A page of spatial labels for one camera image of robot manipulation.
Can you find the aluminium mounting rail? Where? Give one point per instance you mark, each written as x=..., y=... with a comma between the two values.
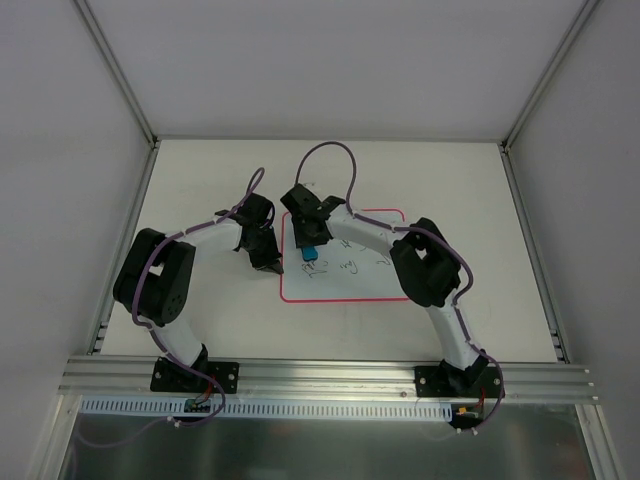
x=537, y=383

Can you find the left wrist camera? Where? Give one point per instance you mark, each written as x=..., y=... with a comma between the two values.
x=257, y=211

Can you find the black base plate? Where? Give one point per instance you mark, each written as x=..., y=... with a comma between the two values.
x=167, y=377
x=445, y=381

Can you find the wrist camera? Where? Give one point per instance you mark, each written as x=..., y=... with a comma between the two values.
x=257, y=211
x=299, y=199

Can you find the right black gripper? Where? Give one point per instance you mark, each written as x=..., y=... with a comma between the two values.
x=310, y=239

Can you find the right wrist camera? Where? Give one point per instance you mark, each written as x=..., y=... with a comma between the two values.
x=299, y=199

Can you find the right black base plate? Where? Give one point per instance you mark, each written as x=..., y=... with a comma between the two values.
x=445, y=381

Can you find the left aluminium frame post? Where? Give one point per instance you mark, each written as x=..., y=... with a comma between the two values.
x=98, y=36

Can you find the blue whiteboard eraser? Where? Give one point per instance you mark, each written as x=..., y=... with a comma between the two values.
x=309, y=254

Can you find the pink-framed whiteboard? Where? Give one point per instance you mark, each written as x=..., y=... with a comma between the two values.
x=343, y=271

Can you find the white slotted cable duct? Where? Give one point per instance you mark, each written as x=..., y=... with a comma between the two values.
x=268, y=408

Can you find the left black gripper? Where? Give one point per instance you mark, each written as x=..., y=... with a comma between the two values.
x=265, y=255

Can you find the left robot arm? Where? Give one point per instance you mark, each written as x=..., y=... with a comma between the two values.
x=154, y=280

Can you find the right aluminium frame post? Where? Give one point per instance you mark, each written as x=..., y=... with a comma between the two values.
x=560, y=53

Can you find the aluminium frame post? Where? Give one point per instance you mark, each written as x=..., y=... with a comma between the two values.
x=560, y=53
x=98, y=36

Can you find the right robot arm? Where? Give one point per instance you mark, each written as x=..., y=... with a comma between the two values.
x=430, y=273

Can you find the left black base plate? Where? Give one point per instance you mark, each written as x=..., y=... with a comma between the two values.
x=167, y=377

